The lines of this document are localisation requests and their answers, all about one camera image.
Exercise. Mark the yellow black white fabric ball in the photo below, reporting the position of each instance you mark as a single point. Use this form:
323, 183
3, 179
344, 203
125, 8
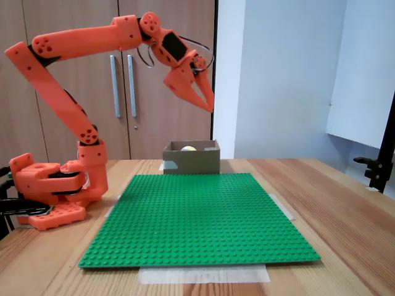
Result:
189, 148

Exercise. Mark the brown cardboard box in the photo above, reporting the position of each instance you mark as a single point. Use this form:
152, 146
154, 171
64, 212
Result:
194, 161

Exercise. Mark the brown wooden cabinet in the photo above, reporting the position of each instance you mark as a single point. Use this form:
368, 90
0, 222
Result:
77, 12

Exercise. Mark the green studded baseplate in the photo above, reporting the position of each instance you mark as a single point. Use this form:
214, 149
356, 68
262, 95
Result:
200, 222

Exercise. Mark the masking tape strip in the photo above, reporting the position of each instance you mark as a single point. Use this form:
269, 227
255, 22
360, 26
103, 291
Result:
203, 276
285, 209
110, 212

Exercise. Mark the black table clamp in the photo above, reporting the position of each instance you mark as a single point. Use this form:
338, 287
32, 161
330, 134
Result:
24, 207

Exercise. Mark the white wall panel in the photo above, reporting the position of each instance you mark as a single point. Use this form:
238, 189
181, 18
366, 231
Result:
361, 77

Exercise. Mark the black camera stand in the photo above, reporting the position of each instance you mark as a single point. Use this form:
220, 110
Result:
378, 172

